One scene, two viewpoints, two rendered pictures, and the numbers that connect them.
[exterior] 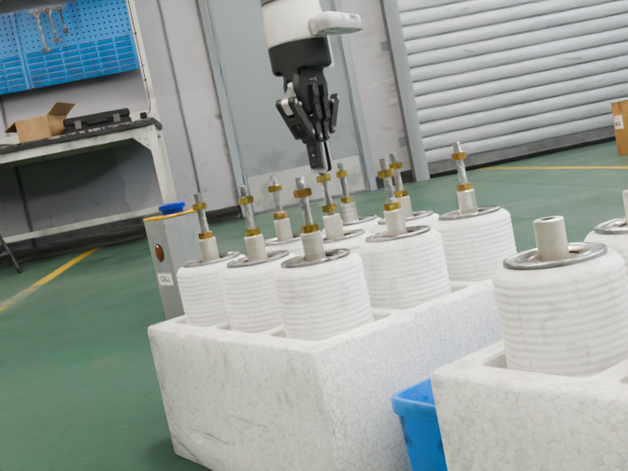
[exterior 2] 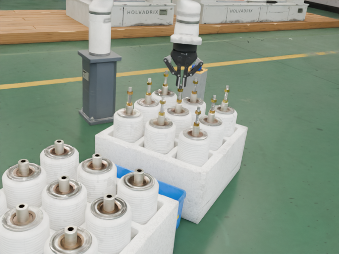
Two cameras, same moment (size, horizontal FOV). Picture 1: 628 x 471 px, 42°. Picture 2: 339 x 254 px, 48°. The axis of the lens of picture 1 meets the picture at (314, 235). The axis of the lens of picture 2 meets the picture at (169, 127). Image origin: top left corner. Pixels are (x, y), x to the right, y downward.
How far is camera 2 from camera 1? 119 cm
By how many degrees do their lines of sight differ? 61
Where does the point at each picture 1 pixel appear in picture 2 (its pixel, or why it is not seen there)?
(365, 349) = (110, 145)
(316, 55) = (178, 47)
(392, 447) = not seen: hidden behind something
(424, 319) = (131, 150)
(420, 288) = (146, 142)
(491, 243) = (181, 148)
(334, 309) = (115, 129)
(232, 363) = not seen: hidden behind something
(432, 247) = (154, 133)
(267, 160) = not seen: outside the picture
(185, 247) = (188, 82)
